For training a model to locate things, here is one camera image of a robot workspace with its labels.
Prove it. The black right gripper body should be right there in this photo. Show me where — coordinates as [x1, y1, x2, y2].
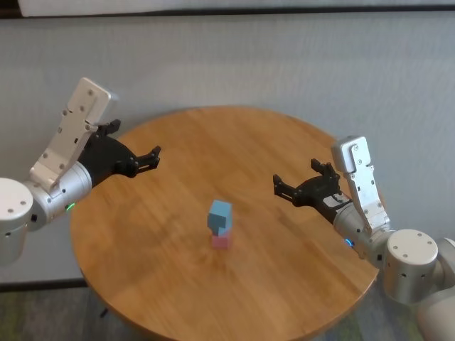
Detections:
[290, 176, 353, 224]

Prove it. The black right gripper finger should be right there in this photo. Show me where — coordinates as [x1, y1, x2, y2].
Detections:
[310, 158, 341, 183]
[272, 173, 300, 206]

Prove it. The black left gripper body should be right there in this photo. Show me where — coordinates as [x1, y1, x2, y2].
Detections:
[76, 133, 140, 188]

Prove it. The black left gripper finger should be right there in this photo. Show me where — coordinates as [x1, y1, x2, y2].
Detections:
[95, 119, 122, 139]
[134, 144, 162, 172]

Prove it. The light blue cube block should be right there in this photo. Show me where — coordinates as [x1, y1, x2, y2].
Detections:
[207, 200, 234, 230]
[212, 205, 234, 238]

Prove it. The pink cube block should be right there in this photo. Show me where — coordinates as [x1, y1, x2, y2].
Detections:
[211, 229, 234, 250]

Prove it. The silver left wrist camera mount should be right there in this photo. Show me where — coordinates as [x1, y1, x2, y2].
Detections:
[28, 77, 119, 199]

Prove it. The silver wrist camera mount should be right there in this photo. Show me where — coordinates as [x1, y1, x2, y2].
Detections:
[330, 135, 394, 237]
[28, 77, 119, 199]

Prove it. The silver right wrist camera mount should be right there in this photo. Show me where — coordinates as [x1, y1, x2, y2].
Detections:
[330, 135, 394, 237]

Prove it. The white board with black frame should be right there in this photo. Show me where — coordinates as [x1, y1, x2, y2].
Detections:
[0, 0, 455, 21]

